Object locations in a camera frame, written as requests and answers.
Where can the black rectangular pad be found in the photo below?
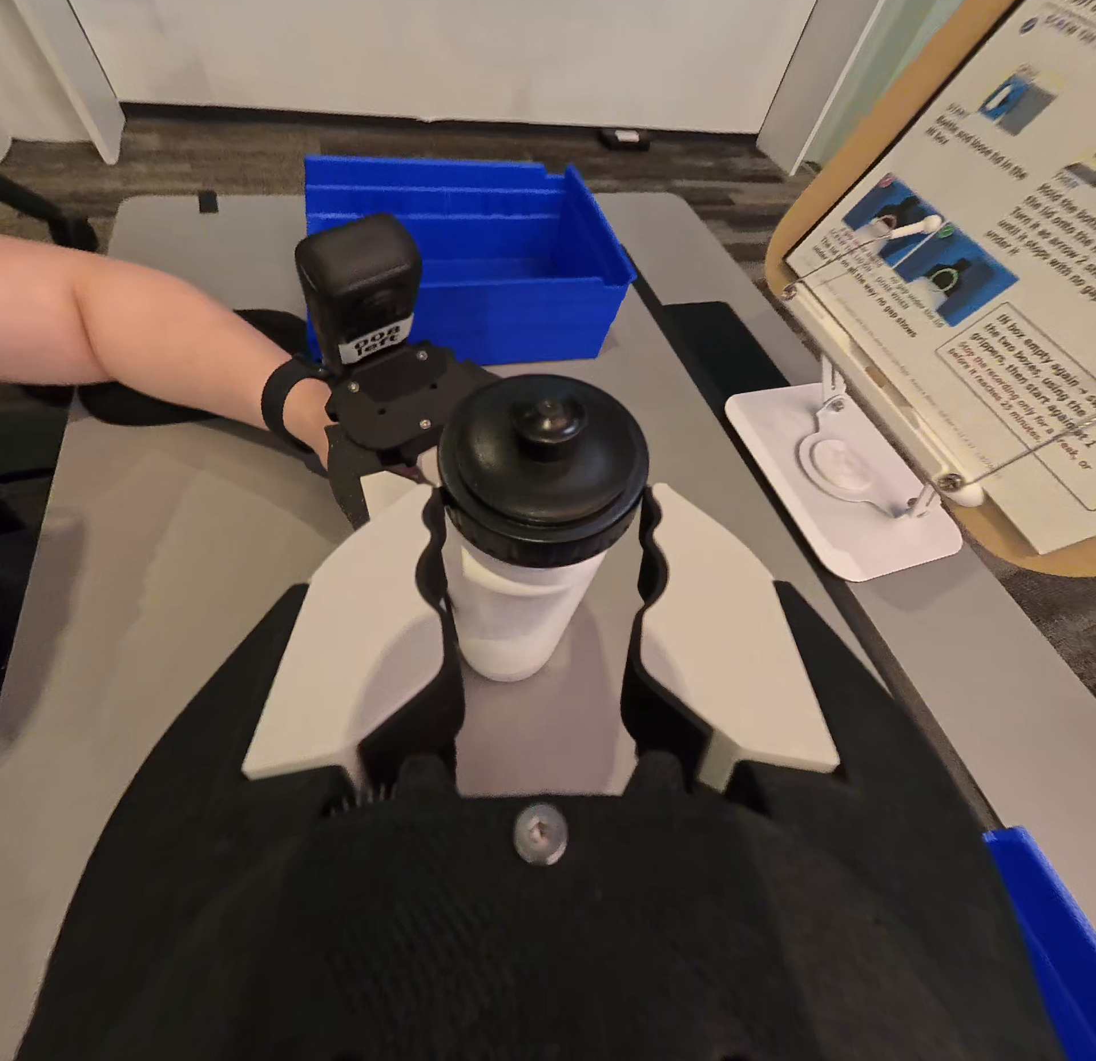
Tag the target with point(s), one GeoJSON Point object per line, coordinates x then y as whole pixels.
{"type": "Point", "coordinates": [719, 350]}

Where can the dark chair seat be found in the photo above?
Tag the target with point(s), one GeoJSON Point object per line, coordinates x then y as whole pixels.
{"type": "Point", "coordinates": [34, 444]}

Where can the white plastic bottle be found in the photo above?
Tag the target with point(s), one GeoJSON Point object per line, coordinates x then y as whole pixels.
{"type": "Point", "coordinates": [522, 615]}

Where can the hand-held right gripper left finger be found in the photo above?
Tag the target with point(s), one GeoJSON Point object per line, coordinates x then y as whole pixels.
{"type": "Point", "coordinates": [342, 650]}

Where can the small black floor box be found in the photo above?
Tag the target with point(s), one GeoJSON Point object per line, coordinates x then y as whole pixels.
{"type": "Point", "coordinates": [623, 138]}

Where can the person's left forearm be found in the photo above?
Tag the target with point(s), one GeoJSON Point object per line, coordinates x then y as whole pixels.
{"type": "Point", "coordinates": [128, 324]}

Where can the wooden display board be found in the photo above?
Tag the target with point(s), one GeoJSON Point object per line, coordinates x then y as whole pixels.
{"type": "Point", "coordinates": [856, 136]}

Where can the printed instruction sheet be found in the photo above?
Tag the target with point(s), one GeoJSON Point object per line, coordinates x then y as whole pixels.
{"type": "Point", "coordinates": [985, 221]}

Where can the black wristband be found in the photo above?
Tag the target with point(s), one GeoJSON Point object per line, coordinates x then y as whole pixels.
{"type": "Point", "coordinates": [276, 401]}

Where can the blue plastic bin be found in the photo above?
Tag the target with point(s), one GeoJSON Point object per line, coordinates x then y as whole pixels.
{"type": "Point", "coordinates": [1053, 950]}
{"type": "Point", "coordinates": [514, 307]}

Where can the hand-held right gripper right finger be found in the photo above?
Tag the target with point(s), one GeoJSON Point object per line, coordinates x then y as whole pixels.
{"type": "Point", "coordinates": [736, 650]}

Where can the black bottle lid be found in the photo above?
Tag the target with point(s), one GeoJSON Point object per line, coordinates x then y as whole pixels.
{"type": "Point", "coordinates": [539, 478]}

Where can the person's left hand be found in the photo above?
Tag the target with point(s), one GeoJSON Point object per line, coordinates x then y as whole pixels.
{"type": "Point", "coordinates": [310, 423]}

